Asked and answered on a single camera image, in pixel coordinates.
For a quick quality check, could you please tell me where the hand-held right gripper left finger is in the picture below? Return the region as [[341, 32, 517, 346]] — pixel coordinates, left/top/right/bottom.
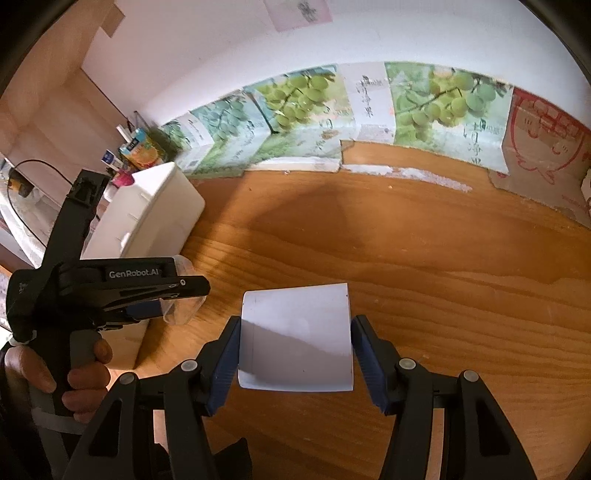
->
[[69, 316, 243, 480]]

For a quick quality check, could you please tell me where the white square box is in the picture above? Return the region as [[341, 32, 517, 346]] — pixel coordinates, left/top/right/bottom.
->
[[238, 282, 355, 393]]

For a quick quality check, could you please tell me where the wooden cabinet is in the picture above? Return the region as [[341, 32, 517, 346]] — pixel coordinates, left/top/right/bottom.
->
[[0, 0, 158, 273]]

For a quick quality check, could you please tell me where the small clear plastic cup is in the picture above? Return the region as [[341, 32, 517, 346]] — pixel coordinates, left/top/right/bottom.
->
[[161, 256, 206, 326]]

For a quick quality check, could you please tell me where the black cable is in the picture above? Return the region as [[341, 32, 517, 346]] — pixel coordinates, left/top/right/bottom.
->
[[7, 159, 73, 199]]

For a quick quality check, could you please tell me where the orange juice carton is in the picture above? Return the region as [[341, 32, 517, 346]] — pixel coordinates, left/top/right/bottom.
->
[[119, 129, 167, 169]]

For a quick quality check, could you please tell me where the person's left hand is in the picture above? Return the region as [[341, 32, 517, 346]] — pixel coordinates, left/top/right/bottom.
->
[[4, 339, 114, 423]]

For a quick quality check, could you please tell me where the yellow black device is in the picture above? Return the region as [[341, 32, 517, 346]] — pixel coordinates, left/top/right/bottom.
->
[[8, 175, 32, 200]]

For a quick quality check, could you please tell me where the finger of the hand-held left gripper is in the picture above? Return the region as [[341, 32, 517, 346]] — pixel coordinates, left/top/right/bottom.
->
[[95, 276, 211, 326]]

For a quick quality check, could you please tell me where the white storage box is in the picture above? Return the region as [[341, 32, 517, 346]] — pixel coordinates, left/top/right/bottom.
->
[[82, 161, 206, 370]]

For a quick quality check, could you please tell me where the brown cardboard with red print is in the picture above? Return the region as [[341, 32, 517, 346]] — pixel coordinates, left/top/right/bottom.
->
[[489, 87, 591, 222]]

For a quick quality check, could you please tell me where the pink paper on wall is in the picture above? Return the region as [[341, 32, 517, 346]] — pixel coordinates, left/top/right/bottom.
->
[[263, 0, 333, 32]]

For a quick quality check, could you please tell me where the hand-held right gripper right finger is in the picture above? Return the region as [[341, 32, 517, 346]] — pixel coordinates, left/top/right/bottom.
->
[[351, 315, 539, 480]]

